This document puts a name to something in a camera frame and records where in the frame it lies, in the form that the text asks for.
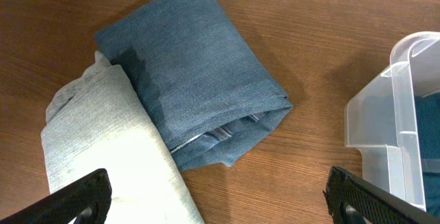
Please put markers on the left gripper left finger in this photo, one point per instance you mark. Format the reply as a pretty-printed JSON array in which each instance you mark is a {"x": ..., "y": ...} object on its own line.
[{"x": 85, "y": 201}]

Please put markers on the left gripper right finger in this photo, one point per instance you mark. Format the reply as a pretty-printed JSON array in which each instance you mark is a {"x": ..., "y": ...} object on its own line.
[{"x": 350, "y": 199}]

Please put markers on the navy blue taped cloth bundle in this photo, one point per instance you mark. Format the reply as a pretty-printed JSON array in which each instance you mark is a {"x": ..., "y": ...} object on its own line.
[{"x": 427, "y": 111}]

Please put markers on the light grey folded jeans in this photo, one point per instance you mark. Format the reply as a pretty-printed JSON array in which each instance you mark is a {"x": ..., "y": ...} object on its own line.
[{"x": 97, "y": 121}]

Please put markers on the clear plastic storage bin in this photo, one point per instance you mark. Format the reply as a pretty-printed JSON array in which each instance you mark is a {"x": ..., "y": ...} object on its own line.
[{"x": 381, "y": 120}]

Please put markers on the dark blue folded jeans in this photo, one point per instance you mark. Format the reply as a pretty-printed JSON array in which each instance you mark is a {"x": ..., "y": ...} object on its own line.
[{"x": 202, "y": 86}]

